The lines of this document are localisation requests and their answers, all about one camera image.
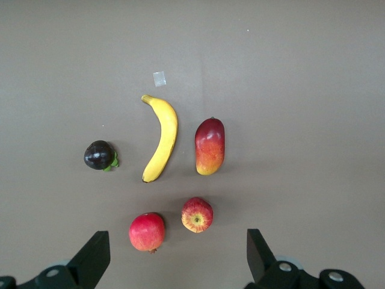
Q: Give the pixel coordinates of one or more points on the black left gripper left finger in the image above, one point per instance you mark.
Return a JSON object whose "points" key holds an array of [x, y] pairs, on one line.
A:
{"points": [[90, 262]]}

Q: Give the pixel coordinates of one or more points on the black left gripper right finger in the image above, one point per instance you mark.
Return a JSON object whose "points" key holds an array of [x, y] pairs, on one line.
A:
{"points": [[258, 259]]}

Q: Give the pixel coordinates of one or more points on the yellow banana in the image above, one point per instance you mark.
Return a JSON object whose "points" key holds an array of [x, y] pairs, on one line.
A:
{"points": [[165, 135]]}

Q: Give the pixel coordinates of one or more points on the red pomegranate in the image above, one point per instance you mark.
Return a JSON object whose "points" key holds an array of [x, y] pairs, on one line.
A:
{"points": [[146, 231]]}

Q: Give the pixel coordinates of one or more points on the red yellow apple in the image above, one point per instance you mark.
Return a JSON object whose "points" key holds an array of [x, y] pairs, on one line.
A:
{"points": [[197, 215]]}

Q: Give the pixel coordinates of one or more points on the dark purple eggplant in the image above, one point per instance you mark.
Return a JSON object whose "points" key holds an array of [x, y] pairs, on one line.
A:
{"points": [[97, 155]]}

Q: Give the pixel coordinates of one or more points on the red yellow mango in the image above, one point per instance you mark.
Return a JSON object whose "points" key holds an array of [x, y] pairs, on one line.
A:
{"points": [[209, 147]]}

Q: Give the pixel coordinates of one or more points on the brown table cover sheet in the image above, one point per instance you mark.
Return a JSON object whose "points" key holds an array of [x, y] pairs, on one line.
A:
{"points": [[285, 120]]}

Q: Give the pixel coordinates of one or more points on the small clear tape piece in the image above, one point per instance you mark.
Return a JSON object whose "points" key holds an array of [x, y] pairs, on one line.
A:
{"points": [[159, 79]]}

